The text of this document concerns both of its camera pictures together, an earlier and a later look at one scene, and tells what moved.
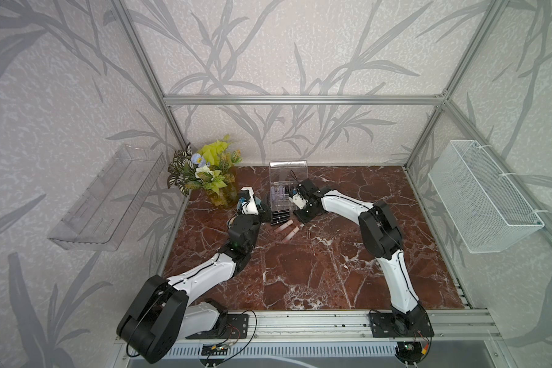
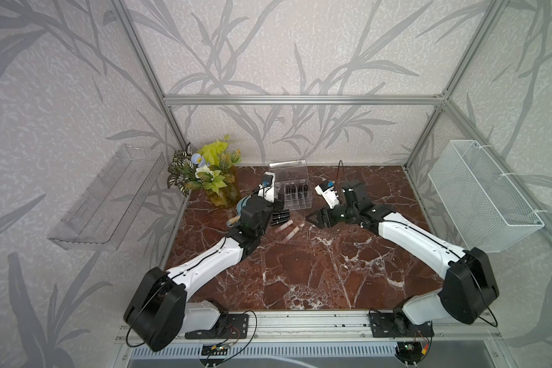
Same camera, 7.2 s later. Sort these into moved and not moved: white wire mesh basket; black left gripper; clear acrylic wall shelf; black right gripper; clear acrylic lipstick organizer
Moved: black left gripper; black right gripper
Not moved: clear acrylic wall shelf; white wire mesh basket; clear acrylic lipstick organizer
